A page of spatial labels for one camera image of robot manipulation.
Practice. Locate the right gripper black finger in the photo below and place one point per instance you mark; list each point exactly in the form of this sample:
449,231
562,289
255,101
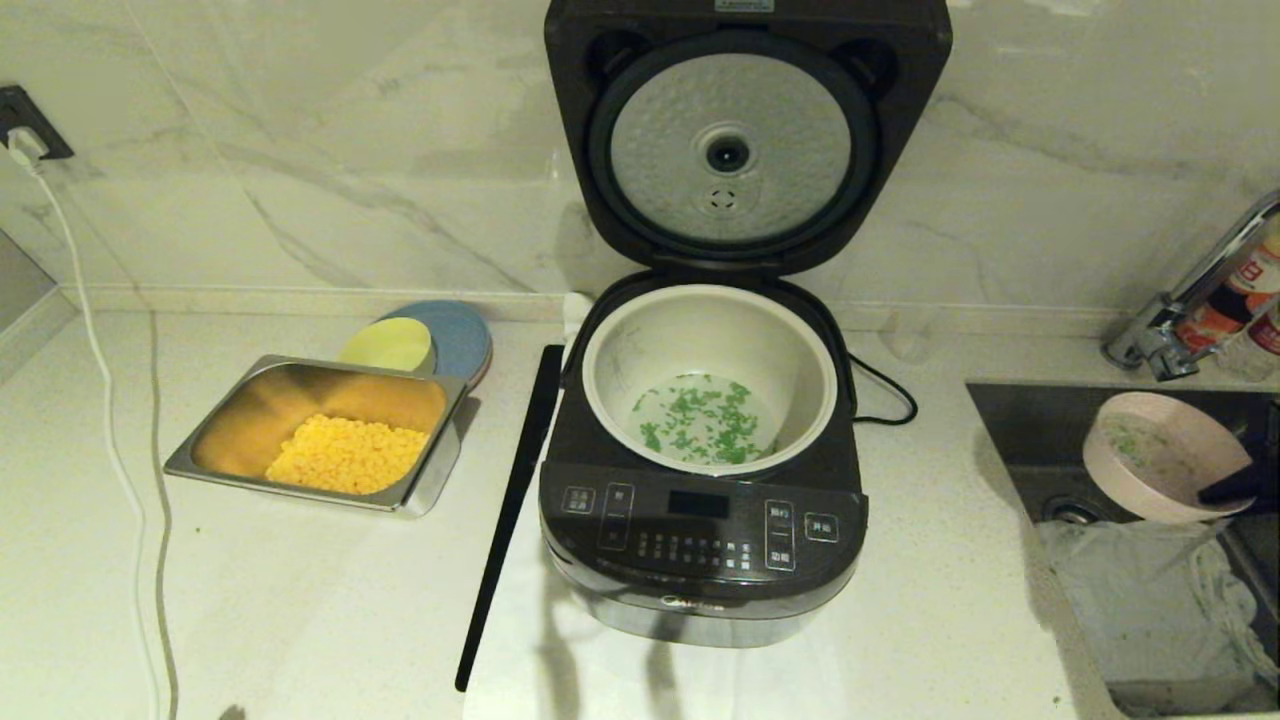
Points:
1232,487

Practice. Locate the pink bowl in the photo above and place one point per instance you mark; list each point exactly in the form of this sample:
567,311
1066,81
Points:
1160,460

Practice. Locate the chopped green onions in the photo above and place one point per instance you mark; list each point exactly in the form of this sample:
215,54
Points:
700,422

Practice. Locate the black rice cooker lid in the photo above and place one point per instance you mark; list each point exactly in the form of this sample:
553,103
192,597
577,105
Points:
760,120

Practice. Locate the white inner pot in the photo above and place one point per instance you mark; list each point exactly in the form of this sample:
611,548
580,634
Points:
790,350

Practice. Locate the black rice cooker base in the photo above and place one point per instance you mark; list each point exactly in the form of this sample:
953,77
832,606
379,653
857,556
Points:
700,600

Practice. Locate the clear bottle with red label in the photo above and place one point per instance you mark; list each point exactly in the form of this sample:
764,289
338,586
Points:
1264,340

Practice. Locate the chrome faucet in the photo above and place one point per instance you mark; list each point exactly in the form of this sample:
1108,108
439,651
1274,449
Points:
1160,345

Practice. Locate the grey white dish cloth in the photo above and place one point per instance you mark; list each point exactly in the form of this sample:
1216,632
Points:
1130,610

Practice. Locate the metal sink drain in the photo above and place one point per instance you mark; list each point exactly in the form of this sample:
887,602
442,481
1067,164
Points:
1066,512

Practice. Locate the orange bottle with red label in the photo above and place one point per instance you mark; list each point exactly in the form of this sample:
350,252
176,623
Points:
1250,280

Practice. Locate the clear glass cup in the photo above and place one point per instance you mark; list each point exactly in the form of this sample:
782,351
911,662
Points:
908,338

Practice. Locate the long black flat strip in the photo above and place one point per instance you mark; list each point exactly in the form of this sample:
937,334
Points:
510,510

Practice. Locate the blue plate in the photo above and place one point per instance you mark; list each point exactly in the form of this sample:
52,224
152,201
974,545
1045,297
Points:
466,338

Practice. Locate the pale yellow plate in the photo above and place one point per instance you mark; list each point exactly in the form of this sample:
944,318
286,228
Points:
388,345

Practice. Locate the yellow corn kernels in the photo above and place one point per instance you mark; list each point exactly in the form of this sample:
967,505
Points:
345,455

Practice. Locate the stainless steel food pan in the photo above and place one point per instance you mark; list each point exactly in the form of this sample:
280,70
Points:
252,400

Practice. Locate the white wall plug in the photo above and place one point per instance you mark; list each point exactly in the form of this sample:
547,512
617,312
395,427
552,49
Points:
24,148

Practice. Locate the black wall socket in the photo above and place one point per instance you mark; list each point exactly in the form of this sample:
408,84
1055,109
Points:
18,105

